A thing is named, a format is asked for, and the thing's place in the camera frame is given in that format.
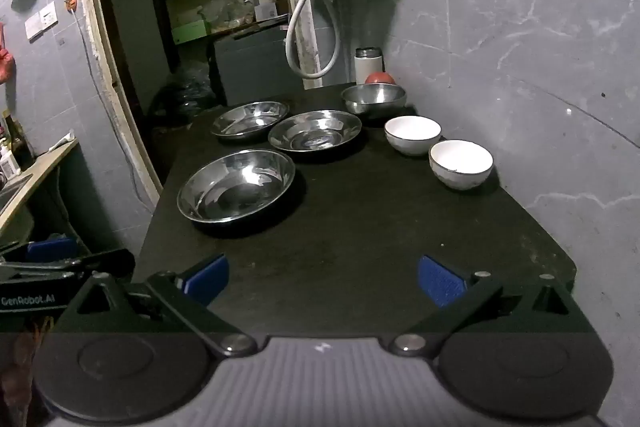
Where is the white hose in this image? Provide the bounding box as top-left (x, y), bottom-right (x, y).
top-left (285, 0), bottom-right (342, 80)

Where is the dark bottle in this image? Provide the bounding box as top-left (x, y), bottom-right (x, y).
top-left (2, 109), bottom-right (23, 158)

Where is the red hanging cloth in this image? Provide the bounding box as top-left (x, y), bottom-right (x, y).
top-left (0, 22), bottom-right (17, 82)

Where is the white ceramic bowl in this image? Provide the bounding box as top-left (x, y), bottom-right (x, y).
top-left (384, 115), bottom-right (443, 156)
top-left (428, 139), bottom-right (495, 192)

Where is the thin wall cable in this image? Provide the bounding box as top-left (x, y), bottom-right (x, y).
top-left (74, 9), bottom-right (156, 212)

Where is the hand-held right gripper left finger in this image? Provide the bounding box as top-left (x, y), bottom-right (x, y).
top-left (60, 254), bottom-right (258, 358)

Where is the yellow-green box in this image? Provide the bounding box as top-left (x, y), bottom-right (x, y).
top-left (171, 19), bottom-right (213, 46)

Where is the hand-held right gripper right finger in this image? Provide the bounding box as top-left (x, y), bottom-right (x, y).
top-left (387, 255), bottom-right (598, 358)

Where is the kitchen counter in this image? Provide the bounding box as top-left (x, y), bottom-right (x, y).
top-left (0, 137), bottom-right (81, 233)

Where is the grey cabinet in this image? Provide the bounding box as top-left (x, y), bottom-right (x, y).
top-left (212, 27), bottom-right (308, 108)

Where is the cream door frame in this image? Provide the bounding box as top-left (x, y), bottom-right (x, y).
top-left (72, 0), bottom-right (163, 208)

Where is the person's left hand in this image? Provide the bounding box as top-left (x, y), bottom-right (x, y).
top-left (0, 317), bottom-right (53, 427)

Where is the white thermos bottle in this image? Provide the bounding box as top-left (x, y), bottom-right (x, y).
top-left (354, 47), bottom-right (384, 86)

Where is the steel bowl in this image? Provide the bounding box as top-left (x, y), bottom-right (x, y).
top-left (341, 83), bottom-right (408, 116)
top-left (210, 101), bottom-right (291, 142)
top-left (176, 149), bottom-right (297, 224)
top-left (267, 109), bottom-right (363, 154)

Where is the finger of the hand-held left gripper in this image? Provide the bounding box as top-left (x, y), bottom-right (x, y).
top-left (0, 248), bottom-right (136, 283)
top-left (0, 234), bottom-right (91, 264)

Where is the white rag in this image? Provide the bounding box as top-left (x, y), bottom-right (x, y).
top-left (47, 132), bottom-right (77, 152)

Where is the black plastic bag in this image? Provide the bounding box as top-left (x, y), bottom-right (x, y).
top-left (150, 67), bottom-right (221, 128)

